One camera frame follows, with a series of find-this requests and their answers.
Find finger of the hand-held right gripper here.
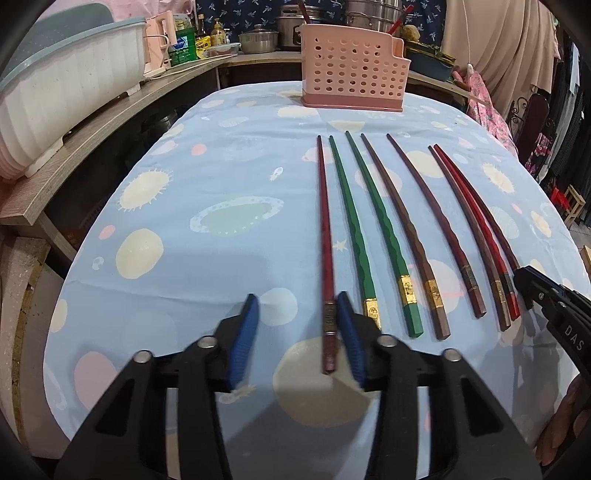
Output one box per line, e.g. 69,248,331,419
514,265,591,320

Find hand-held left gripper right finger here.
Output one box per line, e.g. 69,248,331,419
336,292,543,480

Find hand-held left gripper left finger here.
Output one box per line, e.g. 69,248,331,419
55,294,259,480

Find reddish brown chopstick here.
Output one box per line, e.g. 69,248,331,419
428,145,511,332

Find green chopstick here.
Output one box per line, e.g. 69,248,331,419
345,130,424,337
328,136,383,331

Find maroon chopstick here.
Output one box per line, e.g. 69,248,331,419
386,133,487,319

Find pink perforated utensil basket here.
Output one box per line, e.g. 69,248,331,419
300,24,411,112

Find person's right hand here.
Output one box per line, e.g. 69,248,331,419
539,390,590,467

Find small wooden stool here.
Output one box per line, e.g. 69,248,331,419
561,185,588,228

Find blue printed tablecloth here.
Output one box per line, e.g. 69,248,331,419
43,80,591,480

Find dark wooden chair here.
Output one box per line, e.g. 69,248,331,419
510,90,557,167

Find hanging clothes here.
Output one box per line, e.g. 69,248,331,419
531,28,591,185

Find pink pineapple print garment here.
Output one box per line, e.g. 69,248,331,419
455,69,519,154

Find beige curtain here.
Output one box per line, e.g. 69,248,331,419
441,0,561,139

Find wooden shelf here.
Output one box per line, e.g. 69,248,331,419
0,58,223,228

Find clear lidded food container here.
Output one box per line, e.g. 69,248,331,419
202,42,242,59

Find green plastic bottle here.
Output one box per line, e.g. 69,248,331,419
167,25,198,68

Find small steel pot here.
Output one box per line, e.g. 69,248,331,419
238,28,279,55

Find white dish rack grey lid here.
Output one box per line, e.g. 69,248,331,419
0,2,149,182

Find steel rice cooker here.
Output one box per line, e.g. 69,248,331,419
276,4,306,51

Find large steel steamer pot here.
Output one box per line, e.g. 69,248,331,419
344,0,404,29

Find navy leaf print cloth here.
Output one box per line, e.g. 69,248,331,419
194,0,446,47

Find pink dotted curtain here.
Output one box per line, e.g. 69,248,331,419
104,0,195,21

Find white cord with switch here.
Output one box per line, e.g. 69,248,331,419
461,0,476,79

